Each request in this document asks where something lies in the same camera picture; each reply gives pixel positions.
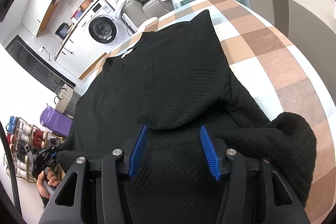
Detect plaid checkered table cloth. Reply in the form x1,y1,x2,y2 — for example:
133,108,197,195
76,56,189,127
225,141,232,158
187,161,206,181
84,0,336,224

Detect person's left hand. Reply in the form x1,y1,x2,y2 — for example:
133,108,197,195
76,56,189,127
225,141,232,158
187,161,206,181
37,167,60,200

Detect purple bag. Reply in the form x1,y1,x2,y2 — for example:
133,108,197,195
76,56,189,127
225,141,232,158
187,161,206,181
40,106,72,138

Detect white front-load washing machine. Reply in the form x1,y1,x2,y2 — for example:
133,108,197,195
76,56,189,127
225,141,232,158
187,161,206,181
70,0,133,58

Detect black cooking pot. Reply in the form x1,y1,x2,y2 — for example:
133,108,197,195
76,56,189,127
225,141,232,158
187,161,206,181
55,22,72,40

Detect black textured knit sweater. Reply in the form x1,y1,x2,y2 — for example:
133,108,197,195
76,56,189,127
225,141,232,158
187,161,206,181
56,9,317,224

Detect woven two-tone laundry basket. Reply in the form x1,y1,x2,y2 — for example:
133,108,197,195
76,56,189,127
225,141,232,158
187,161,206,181
54,84,81,119

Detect wooden shoe rack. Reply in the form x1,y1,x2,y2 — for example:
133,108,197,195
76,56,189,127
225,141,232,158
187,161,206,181
6,116,65,183

